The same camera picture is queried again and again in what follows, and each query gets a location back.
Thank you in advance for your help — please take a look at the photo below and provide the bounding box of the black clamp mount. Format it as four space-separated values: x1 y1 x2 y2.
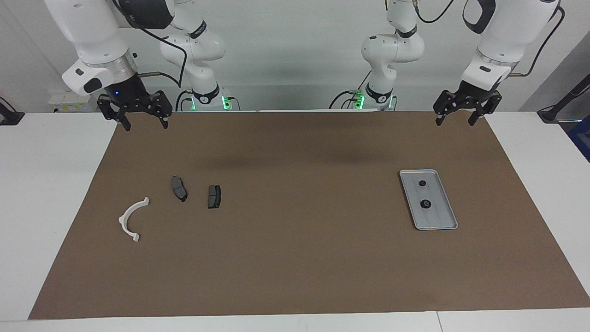
0 96 24 126

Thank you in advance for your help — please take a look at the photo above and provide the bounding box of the white semicircular bracket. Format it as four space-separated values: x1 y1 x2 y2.
118 197 150 243

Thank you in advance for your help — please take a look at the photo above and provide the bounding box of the blue object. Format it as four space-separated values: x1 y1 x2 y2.
567 115 590 163

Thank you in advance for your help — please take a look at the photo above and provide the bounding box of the silver metal tray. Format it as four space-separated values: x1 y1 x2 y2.
399 169 459 231

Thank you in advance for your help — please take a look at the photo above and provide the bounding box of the brown table mat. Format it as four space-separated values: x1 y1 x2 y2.
28 111 590 320

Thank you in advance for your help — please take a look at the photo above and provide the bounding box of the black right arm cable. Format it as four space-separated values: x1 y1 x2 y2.
113 0 189 89

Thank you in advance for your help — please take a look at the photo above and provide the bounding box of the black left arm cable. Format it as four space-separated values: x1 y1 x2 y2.
413 0 566 78

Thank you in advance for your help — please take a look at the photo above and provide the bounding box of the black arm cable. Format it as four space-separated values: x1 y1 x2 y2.
113 0 189 89
413 0 566 78

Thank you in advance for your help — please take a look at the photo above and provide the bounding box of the long curved brake pad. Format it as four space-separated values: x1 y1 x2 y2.
171 176 188 202

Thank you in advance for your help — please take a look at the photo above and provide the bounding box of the black base cable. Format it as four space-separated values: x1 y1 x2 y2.
175 89 194 111
329 69 374 110

